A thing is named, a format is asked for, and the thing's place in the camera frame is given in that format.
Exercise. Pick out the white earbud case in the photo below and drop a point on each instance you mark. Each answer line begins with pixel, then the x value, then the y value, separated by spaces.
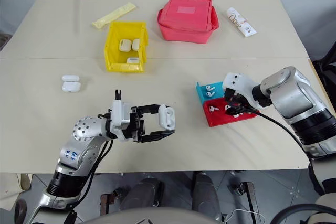
pixel 164 117
pixel 132 60
pixel 136 44
pixel 71 83
pixel 124 45

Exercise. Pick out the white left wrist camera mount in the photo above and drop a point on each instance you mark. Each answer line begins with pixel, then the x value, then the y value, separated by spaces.
pixel 119 115

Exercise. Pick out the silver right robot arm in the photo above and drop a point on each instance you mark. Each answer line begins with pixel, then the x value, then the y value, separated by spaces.
pixel 296 98

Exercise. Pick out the closed white earbud case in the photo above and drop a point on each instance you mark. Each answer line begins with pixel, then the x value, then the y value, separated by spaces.
pixel 124 45
pixel 132 60
pixel 136 44

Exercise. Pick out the dark rounded shape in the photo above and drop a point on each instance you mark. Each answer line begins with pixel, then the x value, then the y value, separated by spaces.
pixel 141 192
pixel 206 195

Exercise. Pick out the rusty metal frame bar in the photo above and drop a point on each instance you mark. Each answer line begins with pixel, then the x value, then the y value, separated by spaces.
pixel 251 200
pixel 105 205

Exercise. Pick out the red plastic tray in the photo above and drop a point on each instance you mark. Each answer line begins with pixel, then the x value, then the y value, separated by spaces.
pixel 218 119

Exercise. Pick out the grey robot torso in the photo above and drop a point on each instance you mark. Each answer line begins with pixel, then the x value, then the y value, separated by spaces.
pixel 157 216

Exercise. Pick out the yellow plastic bin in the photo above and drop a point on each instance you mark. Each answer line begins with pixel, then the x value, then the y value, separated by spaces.
pixel 113 58

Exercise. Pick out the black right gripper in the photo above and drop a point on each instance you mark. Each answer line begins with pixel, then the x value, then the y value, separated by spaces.
pixel 235 96

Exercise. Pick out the white earbud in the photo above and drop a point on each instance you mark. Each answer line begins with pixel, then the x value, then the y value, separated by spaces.
pixel 210 87
pixel 237 115
pixel 213 108
pixel 227 107
pixel 210 94

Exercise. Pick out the white Dove tube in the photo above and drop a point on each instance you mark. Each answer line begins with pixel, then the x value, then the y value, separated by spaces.
pixel 241 22

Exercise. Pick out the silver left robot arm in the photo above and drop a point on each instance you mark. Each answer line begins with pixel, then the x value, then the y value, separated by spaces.
pixel 78 140

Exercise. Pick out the black chair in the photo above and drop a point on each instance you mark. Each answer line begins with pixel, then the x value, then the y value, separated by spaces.
pixel 326 69

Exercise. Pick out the yellow plastic packet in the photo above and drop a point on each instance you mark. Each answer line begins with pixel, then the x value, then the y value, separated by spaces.
pixel 113 15

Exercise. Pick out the pink fabric bag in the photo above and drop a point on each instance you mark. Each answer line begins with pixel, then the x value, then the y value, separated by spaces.
pixel 186 19

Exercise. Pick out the teal plastic tray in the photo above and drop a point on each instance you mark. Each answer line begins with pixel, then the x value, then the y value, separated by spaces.
pixel 202 93

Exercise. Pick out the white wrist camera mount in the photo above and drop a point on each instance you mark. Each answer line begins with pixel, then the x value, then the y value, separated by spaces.
pixel 119 115
pixel 240 82

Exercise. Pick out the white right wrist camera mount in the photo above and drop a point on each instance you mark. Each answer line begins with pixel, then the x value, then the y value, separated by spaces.
pixel 240 82

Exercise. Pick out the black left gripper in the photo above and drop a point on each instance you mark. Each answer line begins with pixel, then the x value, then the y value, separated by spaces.
pixel 136 127

